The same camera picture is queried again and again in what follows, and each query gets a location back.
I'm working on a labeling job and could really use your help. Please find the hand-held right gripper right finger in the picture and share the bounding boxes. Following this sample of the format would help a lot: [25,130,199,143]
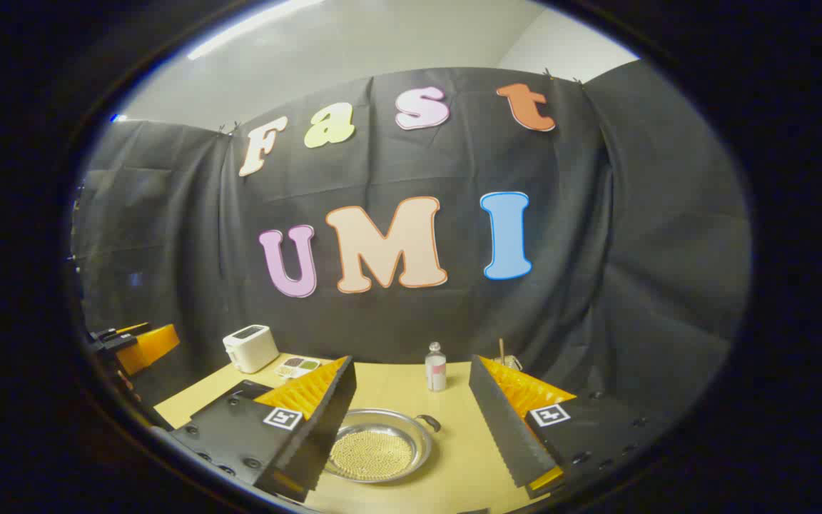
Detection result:
[468,355,676,500]

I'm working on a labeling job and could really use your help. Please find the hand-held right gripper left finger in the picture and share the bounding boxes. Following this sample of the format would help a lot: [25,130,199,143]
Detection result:
[168,355,357,503]

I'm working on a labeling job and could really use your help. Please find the steel pot with black handle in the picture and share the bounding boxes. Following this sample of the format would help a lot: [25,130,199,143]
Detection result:
[323,408,442,484]

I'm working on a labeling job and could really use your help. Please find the divided dish of beans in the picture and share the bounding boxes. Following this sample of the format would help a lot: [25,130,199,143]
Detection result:
[275,356,321,379]

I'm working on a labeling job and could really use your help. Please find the clear bottle with pink label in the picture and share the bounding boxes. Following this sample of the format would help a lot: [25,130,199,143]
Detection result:
[425,342,448,393]

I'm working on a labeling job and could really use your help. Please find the white toaster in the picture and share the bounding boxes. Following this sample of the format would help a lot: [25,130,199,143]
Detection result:
[223,325,280,374]

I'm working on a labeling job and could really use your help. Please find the black backdrop cloth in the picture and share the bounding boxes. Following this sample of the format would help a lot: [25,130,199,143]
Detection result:
[72,66,753,429]

